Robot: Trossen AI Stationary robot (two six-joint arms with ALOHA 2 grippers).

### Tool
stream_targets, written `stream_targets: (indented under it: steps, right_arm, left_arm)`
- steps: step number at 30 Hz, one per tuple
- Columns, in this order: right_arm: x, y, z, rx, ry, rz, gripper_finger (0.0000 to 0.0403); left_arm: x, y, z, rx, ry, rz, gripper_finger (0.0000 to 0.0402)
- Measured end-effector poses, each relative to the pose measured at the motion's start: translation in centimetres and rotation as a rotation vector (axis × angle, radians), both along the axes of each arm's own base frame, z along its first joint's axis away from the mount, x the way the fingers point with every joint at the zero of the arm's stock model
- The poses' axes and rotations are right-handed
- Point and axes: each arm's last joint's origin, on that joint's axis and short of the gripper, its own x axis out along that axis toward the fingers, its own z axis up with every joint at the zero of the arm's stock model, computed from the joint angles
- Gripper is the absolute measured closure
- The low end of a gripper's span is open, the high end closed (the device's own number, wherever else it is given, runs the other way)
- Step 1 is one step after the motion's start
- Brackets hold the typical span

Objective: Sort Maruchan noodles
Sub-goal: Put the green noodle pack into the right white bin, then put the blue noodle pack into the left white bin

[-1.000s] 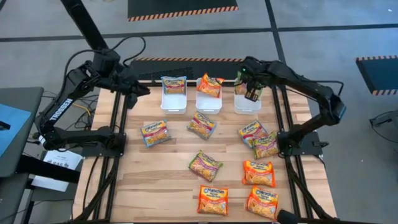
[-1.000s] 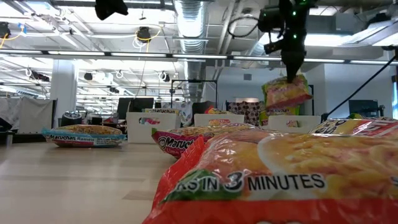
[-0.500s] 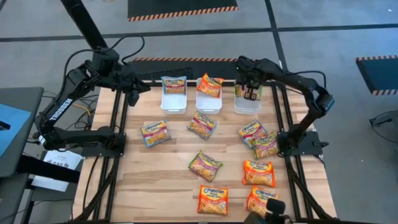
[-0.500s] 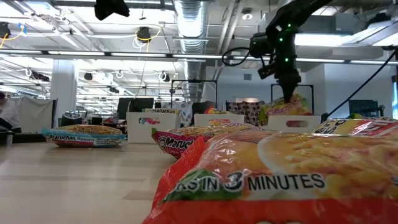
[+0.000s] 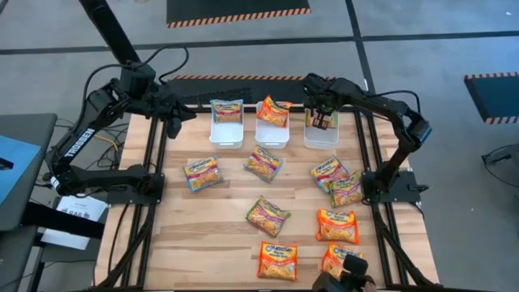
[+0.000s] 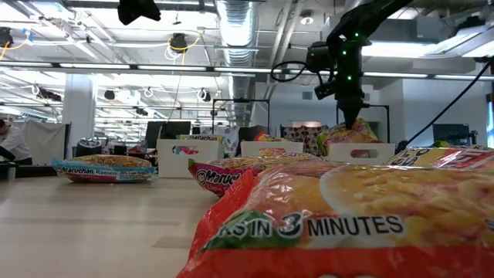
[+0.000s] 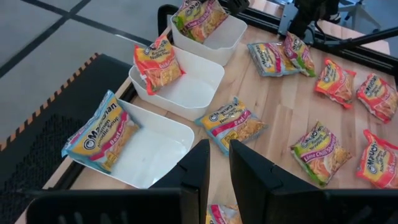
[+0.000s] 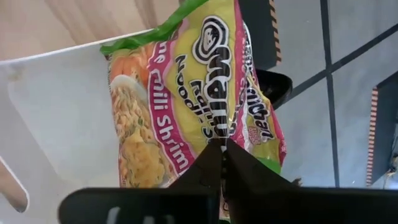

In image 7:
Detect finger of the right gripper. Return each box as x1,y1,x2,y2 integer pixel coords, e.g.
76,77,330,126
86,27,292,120
217,0,251,16

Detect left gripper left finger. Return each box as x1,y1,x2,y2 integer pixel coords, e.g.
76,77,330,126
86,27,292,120
25,138,211,224

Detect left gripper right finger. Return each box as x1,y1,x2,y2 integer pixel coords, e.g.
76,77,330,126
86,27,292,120
228,139,398,224

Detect pink ramen packet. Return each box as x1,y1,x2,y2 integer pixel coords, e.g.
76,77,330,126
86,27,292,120
172,0,229,44

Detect blue beef ramen packet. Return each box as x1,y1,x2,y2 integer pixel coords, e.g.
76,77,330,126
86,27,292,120
61,90,141,174
195,96,269,156
205,203,243,224
247,42,301,78

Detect green lime shrimp ramen packet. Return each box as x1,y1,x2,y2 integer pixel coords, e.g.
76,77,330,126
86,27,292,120
282,30,317,78
290,121,354,189

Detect orange chicken ramen packet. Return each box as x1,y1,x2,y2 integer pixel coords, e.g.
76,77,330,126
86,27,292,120
313,57,358,110
356,73,398,124
356,129,398,190
133,34,187,96

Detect white plastic bin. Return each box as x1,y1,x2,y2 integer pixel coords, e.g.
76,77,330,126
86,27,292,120
73,98,196,190
170,12,249,67
128,46,226,122

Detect black hazard-striped floor mat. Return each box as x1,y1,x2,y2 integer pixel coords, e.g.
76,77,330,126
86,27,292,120
0,52,135,224

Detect black diagonal frame brace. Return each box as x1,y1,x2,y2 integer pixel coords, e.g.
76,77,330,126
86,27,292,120
322,26,398,50

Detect black table frame rail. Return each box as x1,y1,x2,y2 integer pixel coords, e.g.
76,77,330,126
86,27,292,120
245,6,398,77

